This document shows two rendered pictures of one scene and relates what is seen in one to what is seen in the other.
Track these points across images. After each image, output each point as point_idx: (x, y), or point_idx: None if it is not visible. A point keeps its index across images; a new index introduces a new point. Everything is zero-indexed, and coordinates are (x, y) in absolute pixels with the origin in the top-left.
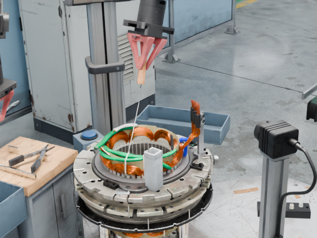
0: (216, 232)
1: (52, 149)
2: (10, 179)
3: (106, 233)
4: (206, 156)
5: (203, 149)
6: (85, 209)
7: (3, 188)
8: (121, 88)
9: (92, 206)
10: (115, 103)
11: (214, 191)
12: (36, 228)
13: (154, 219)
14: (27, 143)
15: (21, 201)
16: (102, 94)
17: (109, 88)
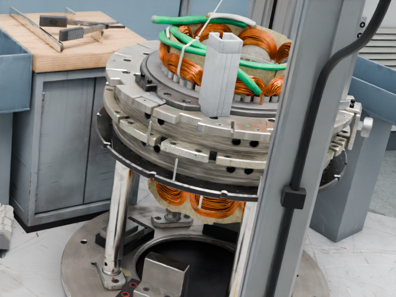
0: (349, 283)
1: (124, 35)
2: (27, 40)
3: (123, 174)
4: (349, 110)
5: (345, 95)
6: (105, 121)
7: (12, 50)
8: (296, 6)
9: (106, 111)
10: (279, 29)
11: (388, 230)
12: (42, 136)
13: (194, 171)
14: (99, 19)
15: (23, 75)
16: (262, 7)
17: (276, 0)
